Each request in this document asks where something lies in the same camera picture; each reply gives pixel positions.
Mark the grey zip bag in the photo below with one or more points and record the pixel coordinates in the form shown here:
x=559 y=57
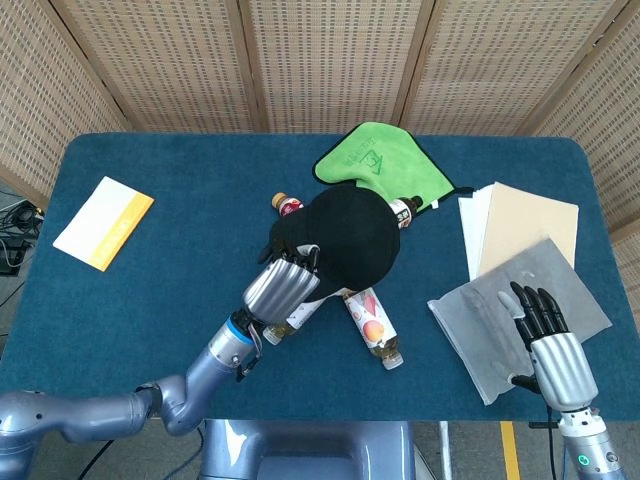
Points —
x=475 y=320

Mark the tea bottle green apple label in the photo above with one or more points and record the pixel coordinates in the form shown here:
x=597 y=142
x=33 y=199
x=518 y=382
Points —
x=295 y=320

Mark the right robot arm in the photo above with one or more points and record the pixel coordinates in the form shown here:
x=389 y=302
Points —
x=590 y=445

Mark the white yellow envelope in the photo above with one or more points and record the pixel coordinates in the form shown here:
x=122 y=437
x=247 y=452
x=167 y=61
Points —
x=100 y=225

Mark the white table leg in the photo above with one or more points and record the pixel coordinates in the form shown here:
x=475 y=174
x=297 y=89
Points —
x=444 y=450

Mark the tea bottle peach label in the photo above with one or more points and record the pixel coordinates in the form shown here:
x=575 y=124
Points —
x=372 y=325

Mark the black baseball cap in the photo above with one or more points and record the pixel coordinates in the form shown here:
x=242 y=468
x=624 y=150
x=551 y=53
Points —
x=350 y=240

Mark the blue-grey robot torso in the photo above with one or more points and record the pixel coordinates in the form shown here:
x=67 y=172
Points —
x=300 y=450

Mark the dark tea bottle white label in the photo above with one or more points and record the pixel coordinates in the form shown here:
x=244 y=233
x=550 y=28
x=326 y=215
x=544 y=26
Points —
x=405 y=215

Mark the white paper sheets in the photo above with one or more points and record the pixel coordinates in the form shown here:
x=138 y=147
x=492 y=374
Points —
x=470 y=225

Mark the green microfibre cloth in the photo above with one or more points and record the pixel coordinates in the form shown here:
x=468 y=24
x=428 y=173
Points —
x=370 y=155

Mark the cream paper sheet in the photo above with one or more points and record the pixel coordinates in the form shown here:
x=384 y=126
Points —
x=530 y=220

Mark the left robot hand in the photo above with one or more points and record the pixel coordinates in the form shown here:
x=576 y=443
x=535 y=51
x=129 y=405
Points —
x=280 y=290

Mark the red label drink bottle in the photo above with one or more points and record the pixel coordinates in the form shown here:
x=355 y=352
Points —
x=287 y=205

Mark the woven folding screen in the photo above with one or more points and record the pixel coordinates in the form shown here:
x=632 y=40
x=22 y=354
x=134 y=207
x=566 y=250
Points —
x=325 y=60

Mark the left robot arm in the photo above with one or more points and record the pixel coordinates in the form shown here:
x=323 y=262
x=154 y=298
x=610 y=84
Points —
x=100 y=407

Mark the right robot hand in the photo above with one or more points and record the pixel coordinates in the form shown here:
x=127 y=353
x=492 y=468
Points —
x=562 y=365

